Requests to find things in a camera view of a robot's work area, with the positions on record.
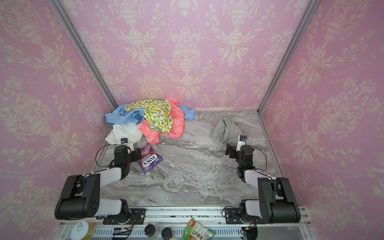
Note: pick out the purple Fox's candy bag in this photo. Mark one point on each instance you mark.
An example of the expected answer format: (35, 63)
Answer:
(149, 159)

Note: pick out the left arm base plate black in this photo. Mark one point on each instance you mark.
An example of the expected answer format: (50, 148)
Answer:
(138, 216)

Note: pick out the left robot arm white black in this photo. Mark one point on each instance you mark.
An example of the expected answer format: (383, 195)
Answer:
(81, 198)

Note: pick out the light blue cloth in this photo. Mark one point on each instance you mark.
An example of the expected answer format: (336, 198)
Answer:
(122, 117)

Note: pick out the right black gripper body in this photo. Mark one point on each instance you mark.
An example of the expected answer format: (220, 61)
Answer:
(231, 151)

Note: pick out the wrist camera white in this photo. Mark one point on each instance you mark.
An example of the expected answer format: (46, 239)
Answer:
(126, 142)
(242, 141)

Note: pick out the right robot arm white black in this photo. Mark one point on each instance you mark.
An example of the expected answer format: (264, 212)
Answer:
(276, 202)

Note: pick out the green snack packet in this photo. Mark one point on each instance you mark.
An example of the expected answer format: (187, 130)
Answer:
(196, 231)

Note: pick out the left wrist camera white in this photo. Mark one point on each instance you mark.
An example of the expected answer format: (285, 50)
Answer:
(126, 142)

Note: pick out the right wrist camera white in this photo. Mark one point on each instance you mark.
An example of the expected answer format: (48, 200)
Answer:
(242, 141)

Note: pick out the grey cloth garment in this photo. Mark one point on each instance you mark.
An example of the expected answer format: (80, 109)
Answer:
(227, 132)

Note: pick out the aluminium rail frame front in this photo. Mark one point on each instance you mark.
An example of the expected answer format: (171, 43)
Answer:
(210, 217)

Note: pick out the pink patterned cloth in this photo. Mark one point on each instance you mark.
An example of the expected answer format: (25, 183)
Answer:
(177, 129)

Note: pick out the white cream cloth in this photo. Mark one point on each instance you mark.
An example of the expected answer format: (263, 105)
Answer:
(129, 131)

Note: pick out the black round jar lid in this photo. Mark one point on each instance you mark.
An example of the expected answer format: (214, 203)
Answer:
(152, 231)
(168, 234)

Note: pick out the black round object bottom right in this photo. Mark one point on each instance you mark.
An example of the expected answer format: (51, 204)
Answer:
(250, 233)

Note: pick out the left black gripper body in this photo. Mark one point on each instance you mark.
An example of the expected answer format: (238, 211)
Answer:
(134, 157)

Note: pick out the lemon print yellow cloth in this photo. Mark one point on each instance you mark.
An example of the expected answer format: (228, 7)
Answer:
(156, 112)

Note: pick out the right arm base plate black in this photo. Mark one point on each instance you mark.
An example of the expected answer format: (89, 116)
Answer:
(235, 216)

